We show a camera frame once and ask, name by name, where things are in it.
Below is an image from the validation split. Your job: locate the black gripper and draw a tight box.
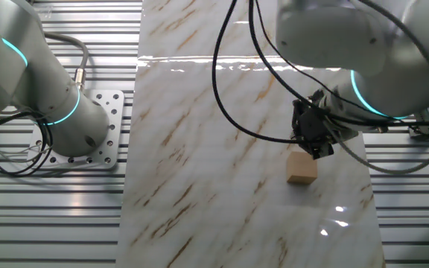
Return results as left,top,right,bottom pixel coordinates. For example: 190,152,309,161
291,91,340,161

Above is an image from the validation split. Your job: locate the small wooden block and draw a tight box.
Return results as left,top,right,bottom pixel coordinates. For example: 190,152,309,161
285,150,319,186

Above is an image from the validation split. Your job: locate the marble pattern mat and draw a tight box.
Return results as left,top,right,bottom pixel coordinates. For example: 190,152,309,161
114,0,387,268

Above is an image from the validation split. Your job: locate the thick black gripper cable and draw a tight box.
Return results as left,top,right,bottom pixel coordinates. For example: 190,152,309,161
211,0,305,145

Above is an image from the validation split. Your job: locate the thin black camera cable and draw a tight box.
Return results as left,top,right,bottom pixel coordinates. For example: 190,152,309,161
247,0,429,130

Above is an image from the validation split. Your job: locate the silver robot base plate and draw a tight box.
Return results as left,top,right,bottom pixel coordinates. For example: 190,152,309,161
26,89,125,170

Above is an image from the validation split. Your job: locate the grey base cable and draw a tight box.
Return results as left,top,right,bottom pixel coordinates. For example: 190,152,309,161
39,31,90,92

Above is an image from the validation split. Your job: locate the black base cable bundle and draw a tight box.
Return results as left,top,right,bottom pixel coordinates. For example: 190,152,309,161
0,111,54,176

